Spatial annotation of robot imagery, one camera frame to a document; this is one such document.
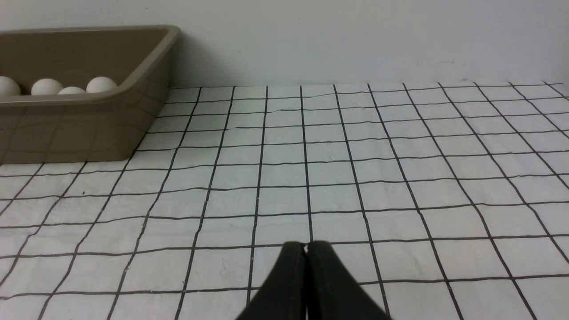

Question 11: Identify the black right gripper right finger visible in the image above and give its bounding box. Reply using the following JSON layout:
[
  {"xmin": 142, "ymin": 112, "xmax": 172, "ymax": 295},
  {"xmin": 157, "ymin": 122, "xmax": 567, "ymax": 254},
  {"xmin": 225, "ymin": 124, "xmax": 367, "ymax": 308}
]
[{"xmin": 307, "ymin": 241, "xmax": 390, "ymax": 320}]

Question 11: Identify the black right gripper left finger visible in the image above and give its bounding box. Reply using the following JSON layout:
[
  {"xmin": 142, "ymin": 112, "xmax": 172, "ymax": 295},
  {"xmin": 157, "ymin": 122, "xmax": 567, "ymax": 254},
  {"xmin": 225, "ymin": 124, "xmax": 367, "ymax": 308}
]
[{"xmin": 238, "ymin": 242, "xmax": 307, "ymax": 320}]

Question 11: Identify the white ping-pong ball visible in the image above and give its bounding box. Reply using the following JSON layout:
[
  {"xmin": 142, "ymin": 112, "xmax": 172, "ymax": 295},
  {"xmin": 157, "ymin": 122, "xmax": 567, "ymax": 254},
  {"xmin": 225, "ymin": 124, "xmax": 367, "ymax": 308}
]
[
  {"xmin": 0, "ymin": 76, "xmax": 22, "ymax": 97},
  {"xmin": 85, "ymin": 76, "xmax": 118, "ymax": 93},
  {"xmin": 58, "ymin": 86, "xmax": 87, "ymax": 95}
]

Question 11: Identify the white ping-pong ball back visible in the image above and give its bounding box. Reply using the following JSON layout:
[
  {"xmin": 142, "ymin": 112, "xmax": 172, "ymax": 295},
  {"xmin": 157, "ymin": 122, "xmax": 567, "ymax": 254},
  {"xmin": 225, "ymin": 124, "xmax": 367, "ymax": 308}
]
[{"xmin": 58, "ymin": 86, "xmax": 87, "ymax": 95}]

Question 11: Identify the white ping-pong ball logo bin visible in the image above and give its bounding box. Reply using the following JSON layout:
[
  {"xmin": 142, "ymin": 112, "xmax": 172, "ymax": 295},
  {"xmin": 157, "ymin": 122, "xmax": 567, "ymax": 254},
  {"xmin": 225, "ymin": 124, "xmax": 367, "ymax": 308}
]
[{"xmin": 30, "ymin": 78, "xmax": 64, "ymax": 96}]

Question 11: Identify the white black-grid tablecloth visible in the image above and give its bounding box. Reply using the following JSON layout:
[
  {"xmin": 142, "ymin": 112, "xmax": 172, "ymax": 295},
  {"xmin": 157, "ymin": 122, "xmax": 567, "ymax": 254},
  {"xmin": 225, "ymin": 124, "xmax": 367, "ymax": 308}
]
[{"xmin": 1, "ymin": 82, "xmax": 569, "ymax": 320}]

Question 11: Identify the olive plastic bin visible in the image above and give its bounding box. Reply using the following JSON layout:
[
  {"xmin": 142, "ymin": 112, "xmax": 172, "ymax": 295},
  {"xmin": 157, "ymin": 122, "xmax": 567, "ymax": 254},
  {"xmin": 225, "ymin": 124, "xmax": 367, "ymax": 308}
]
[{"xmin": 0, "ymin": 25, "xmax": 181, "ymax": 164}]

